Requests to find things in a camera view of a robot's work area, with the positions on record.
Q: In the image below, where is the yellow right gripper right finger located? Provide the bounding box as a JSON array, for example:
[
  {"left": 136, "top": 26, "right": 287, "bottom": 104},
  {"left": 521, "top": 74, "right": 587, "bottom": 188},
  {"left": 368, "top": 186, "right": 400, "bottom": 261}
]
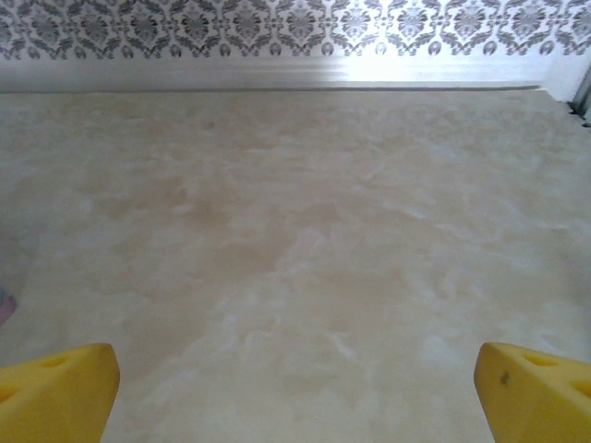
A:
[{"left": 474, "top": 341, "right": 591, "bottom": 443}]

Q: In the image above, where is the aluminium frame post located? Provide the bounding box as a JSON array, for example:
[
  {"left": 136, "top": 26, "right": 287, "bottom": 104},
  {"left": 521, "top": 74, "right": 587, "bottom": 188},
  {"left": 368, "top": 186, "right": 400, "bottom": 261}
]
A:
[{"left": 572, "top": 59, "right": 591, "bottom": 128}]

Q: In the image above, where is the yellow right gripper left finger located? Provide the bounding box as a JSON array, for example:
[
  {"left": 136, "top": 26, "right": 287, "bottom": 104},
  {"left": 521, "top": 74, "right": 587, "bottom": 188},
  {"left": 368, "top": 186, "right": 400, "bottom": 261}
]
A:
[{"left": 0, "top": 341, "right": 121, "bottom": 443}]

